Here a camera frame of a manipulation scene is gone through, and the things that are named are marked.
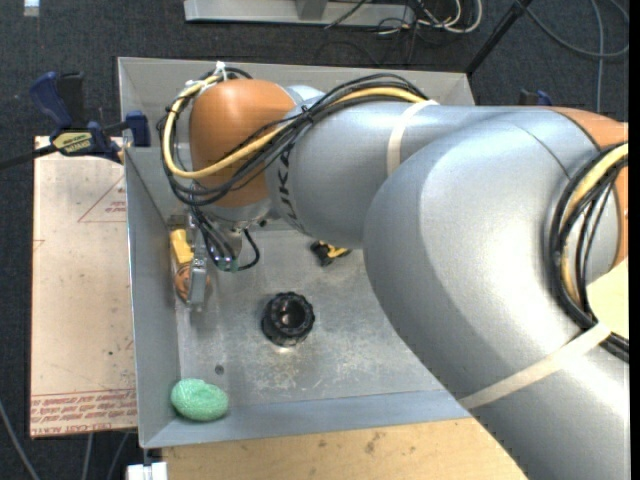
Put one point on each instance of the pale grey metal gripper finger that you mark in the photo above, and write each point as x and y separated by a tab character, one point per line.
198	288

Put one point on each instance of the grey metal bin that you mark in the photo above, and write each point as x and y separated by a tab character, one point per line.
300	368

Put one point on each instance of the yellow block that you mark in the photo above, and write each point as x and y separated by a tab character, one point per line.
179	249

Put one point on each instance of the black cylinder on white bracket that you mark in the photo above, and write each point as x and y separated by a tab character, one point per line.
261	223

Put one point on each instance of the orange round fruit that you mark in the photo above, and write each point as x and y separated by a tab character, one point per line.
182	285

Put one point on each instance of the black ribbed round cap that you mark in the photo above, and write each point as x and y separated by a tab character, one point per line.
288	317

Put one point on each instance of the yellow and black small toy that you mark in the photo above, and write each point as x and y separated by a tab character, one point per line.
328	253

